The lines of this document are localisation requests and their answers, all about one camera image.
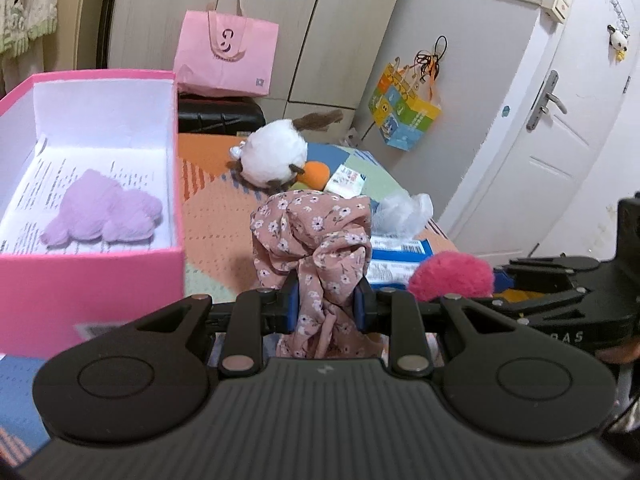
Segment white plastic bag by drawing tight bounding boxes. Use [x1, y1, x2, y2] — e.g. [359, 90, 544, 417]
[372, 192, 435, 238]

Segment orange plush ball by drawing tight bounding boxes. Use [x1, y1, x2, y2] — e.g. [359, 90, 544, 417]
[287, 160, 331, 192]

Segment purple plush toy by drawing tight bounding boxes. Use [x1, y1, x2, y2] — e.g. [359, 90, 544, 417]
[40, 169, 165, 247]

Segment colourful paper gift bag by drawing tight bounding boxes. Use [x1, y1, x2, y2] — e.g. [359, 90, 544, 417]
[368, 57, 443, 152]

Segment beige wardrobe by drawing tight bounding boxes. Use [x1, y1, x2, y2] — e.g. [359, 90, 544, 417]
[107, 0, 412, 111]

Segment magenta fluffy pompom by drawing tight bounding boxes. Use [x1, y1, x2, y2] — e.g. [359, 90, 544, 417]
[407, 252, 496, 303]

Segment knitted cream green cloth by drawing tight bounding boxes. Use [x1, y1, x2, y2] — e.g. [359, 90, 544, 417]
[0, 0, 61, 56]

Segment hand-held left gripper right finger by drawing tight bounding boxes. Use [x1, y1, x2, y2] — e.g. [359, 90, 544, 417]
[351, 280, 521, 378]

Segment yellow soft toy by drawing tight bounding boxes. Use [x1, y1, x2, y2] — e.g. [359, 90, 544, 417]
[497, 287, 543, 305]

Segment orange and black cords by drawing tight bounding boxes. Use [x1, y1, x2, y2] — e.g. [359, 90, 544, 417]
[414, 35, 448, 83]

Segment small printed tissue packet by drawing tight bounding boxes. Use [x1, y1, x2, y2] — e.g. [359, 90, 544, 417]
[322, 164, 367, 198]

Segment printed paper sheet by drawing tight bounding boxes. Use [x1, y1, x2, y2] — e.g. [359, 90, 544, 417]
[0, 135, 176, 256]

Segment black suitcase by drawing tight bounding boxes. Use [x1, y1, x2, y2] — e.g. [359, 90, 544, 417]
[177, 97, 266, 136]

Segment pink tote bag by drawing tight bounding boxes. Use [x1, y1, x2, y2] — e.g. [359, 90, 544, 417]
[173, 0, 280, 98]

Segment small hanging plush figure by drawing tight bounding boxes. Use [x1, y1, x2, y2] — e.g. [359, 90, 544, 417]
[606, 24, 631, 63]

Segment metal door handle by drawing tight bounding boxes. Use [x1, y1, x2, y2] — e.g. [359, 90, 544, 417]
[526, 70, 569, 133]

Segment white door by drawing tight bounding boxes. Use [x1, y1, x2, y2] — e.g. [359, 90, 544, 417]
[445, 0, 640, 266]

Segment white wall hook rack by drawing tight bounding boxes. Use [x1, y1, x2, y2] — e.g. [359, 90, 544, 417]
[603, 0, 630, 31]

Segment blue and white packet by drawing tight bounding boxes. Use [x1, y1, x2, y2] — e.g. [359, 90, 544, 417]
[367, 237, 436, 291]

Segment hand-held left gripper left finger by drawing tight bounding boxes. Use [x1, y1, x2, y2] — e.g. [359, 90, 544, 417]
[135, 279, 301, 380]

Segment white round plush toy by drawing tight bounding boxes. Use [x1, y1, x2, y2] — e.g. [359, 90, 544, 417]
[225, 109, 345, 192]

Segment white wall switch box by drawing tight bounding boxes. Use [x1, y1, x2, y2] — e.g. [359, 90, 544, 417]
[540, 0, 572, 24]

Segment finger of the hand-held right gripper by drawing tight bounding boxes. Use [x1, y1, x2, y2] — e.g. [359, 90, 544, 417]
[470, 287, 591, 325]
[500, 255, 608, 288]

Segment pink floral cloth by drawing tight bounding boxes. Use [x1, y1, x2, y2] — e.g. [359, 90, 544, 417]
[250, 191, 383, 359]

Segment pink cardboard box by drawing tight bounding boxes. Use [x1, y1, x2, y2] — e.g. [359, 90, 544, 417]
[0, 70, 187, 360]

